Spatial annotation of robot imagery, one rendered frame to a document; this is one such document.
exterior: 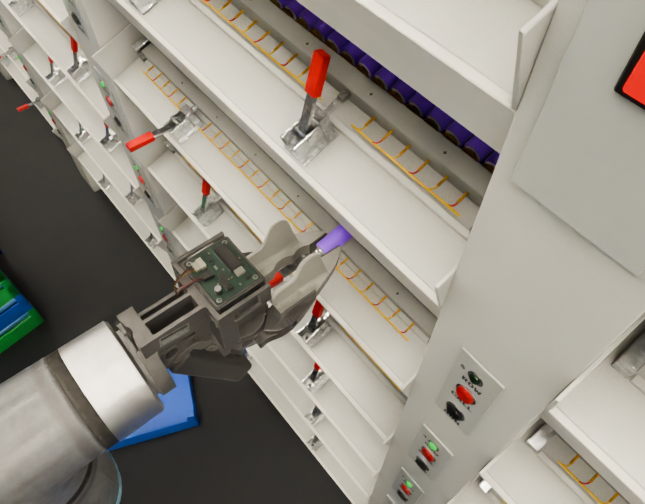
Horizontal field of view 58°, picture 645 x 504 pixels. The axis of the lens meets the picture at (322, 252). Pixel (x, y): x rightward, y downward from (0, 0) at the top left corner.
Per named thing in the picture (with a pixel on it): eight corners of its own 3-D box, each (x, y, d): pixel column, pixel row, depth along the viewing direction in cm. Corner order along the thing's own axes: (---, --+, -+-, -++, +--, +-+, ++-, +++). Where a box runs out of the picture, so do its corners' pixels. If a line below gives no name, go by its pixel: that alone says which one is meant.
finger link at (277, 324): (325, 302, 53) (243, 352, 50) (325, 310, 55) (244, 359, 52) (296, 266, 56) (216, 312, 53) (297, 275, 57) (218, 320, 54)
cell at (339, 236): (369, 208, 57) (320, 249, 56) (376, 221, 58) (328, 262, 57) (359, 202, 59) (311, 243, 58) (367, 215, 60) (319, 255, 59)
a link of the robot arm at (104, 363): (130, 454, 49) (77, 369, 53) (180, 417, 51) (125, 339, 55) (99, 419, 41) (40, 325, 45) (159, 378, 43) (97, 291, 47)
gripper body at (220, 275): (279, 283, 47) (150, 370, 43) (282, 330, 54) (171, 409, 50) (226, 224, 51) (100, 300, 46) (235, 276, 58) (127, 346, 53)
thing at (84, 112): (157, 211, 123) (121, 181, 111) (34, 65, 148) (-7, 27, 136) (228, 147, 124) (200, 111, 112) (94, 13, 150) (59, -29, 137)
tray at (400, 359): (412, 401, 62) (402, 390, 53) (129, 97, 87) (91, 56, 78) (544, 274, 63) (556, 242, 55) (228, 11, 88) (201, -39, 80)
